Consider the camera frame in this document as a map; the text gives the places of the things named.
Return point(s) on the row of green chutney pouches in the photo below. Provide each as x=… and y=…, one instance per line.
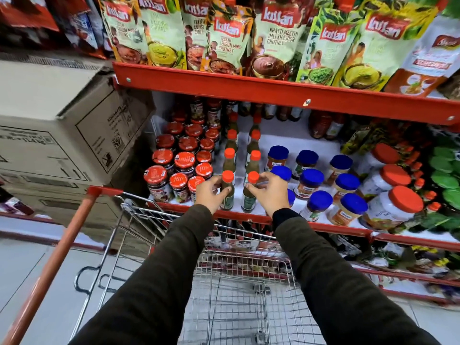
x=280, y=32

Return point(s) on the orange-red metal bar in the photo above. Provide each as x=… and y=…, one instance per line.
x=54, y=262

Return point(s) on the person's left hand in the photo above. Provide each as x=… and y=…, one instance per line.
x=208, y=195

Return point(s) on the row of dark sauce bottles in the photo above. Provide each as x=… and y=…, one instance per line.
x=214, y=111

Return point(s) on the green and yellow packets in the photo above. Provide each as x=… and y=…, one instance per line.
x=359, y=138

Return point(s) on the person's right hand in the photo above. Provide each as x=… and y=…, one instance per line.
x=273, y=195

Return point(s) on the pile of dark red packets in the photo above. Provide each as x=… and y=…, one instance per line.
x=54, y=17

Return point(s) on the cardboard box with black print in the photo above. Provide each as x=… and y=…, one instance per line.
x=54, y=201

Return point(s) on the group of green-lid jars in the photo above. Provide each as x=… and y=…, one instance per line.
x=445, y=168

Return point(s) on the large cardboard box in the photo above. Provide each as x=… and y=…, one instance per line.
x=54, y=114

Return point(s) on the assorted colourful packets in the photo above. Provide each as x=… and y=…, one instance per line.
x=413, y=258

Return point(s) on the green sauce bottle orange cap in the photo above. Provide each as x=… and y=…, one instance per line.
x=249, y=201
x=228, y=176

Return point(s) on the row of small orange-cap bottles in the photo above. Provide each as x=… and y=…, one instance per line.
x=417, y=165

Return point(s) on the group of blue-lid jars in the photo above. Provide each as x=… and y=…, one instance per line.
x=312, y=179

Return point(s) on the white and orange pouch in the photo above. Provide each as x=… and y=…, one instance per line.
x=427, y=57

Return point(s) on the group of red-lid dark jars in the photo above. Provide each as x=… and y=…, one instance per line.
x=179, y=161

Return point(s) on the person's right thumb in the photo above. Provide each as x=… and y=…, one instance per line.
x=253, y=191

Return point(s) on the person's left thumb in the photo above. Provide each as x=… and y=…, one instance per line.
x=225, y=195

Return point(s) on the person's left forearm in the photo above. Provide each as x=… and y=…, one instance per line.
x=161, y=280

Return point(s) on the red metal shelf rack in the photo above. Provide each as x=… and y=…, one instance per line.
x=287, y=91

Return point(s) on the rows of green orange-capped bottles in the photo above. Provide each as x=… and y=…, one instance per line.
x=230, y=159

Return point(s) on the large white jar orange lid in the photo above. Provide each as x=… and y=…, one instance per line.
x=404, y=201
x=384, y=154
x=393, y=176

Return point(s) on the person's right forearm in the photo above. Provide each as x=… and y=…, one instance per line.
x=334, y=283

